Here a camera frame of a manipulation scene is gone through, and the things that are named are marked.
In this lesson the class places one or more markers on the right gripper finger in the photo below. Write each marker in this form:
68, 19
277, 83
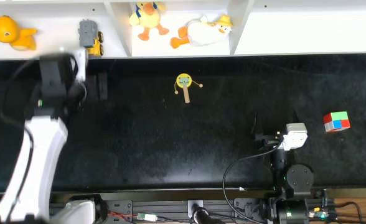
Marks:
257, 127
295, 119

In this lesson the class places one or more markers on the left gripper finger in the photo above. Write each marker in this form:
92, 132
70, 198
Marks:
91, 88
103, 85

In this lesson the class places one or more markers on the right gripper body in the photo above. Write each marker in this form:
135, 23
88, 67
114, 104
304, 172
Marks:
267, 140

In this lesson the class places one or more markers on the grey and yellow toy truck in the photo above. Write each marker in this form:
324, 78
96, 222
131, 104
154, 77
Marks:
88, 34

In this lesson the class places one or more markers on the yellow rubber duck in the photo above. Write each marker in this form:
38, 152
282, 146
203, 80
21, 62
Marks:
13, 34

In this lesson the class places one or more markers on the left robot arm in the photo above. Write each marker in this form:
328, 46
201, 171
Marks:
41, 155

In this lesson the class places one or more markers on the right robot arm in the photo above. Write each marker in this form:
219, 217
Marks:
298, 179

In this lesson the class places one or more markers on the many-coloured puzzle cube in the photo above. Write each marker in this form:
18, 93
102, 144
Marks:
336, 121

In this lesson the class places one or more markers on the yellow rattle drum toy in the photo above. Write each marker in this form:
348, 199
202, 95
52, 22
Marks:
184, 81

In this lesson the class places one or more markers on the yellow plush duck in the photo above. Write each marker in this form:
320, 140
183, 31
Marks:
148, 18

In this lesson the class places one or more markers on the white shelf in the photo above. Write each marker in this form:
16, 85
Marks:
264, 34

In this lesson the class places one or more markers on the white plush duck with hat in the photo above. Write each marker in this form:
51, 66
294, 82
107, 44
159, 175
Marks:
206, 32

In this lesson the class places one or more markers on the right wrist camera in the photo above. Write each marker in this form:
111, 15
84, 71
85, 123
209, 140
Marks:
294, 136

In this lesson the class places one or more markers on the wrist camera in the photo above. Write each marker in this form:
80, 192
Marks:
81, 63
294, 136

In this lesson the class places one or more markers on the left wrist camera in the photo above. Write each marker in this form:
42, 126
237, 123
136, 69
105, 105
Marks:
81, 63

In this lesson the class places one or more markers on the mounting rail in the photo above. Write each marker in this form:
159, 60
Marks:
170, 211

